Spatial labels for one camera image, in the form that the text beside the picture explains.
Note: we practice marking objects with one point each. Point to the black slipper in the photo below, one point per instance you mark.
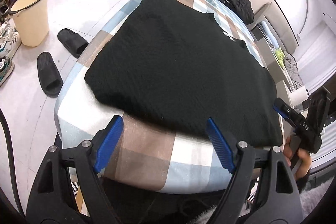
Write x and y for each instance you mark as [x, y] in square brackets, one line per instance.
[49, 77]
[72, 42]

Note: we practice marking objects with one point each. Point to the white paper roll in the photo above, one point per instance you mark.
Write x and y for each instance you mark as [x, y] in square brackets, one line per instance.
[298, 96]

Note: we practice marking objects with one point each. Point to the white green sneaker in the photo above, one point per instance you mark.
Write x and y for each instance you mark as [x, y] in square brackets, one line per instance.
[10, 40]

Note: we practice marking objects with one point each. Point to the black slipper near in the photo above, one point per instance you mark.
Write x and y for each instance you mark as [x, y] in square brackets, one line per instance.
[49, 77]

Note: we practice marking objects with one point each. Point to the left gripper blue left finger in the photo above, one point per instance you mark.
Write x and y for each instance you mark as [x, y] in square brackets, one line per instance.
[105, 141]

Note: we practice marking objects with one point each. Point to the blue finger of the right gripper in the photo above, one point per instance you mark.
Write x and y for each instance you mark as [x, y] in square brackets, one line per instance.
[281, 110]
[284, 105]

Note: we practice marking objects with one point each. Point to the grey crumpled blanket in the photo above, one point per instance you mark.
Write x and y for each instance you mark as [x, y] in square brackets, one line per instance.
[292, 69]

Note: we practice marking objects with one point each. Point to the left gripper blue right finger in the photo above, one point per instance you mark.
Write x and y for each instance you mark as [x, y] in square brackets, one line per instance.
[225, 152]

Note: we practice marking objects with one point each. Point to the black knit sweater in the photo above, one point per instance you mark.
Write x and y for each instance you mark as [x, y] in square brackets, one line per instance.
[173, 66]

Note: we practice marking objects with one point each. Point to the beige plastic bin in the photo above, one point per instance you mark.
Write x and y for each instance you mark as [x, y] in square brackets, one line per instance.
[31, 20]

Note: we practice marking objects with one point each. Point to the green yellow toy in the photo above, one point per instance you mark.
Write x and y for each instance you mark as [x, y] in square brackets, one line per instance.
[279, 54]

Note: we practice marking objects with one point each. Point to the light blue pillow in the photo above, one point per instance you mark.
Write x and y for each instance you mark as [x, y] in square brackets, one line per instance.
[269, 35]

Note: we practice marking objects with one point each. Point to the black puffy jacket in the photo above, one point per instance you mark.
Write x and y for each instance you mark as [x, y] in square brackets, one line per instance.
[242, 8]

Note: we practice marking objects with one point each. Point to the black slipper far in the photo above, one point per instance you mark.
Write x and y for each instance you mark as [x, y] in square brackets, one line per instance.
[72, 42]

